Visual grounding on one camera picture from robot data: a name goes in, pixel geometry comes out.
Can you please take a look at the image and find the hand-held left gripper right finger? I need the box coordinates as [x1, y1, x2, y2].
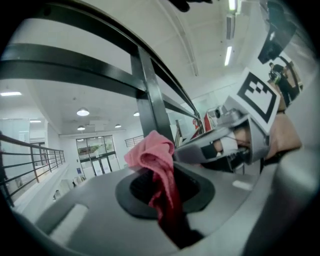
[174, 149, 320, 256]

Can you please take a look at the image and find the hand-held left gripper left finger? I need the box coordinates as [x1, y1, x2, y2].
[34, 168, 176, 256]

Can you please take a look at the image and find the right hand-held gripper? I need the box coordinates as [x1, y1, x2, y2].
[174, 66, 281, 173]

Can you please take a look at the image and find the pink cloth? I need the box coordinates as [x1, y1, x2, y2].
[124, 129, 185, 248]

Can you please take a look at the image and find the black metal railing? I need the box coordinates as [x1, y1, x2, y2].
[0, 0, 202, 208]

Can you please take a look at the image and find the person's right forearm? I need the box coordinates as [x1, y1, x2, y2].
[264, 109, 303, 162]

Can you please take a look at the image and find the black balcony railing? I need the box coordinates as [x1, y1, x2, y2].
[124, 134, 145, 148]

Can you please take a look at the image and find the person's right hand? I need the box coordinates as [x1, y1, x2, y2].
[214, 125, 252, 154]

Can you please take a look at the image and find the red fabric sheet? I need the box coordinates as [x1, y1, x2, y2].
[203, 111, 214, 132]

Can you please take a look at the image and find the glass double door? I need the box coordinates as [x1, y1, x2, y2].
[75, 134, 116, 176]

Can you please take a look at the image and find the right hand-held gripper camera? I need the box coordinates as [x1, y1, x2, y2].
[213, 105, 227, 119]

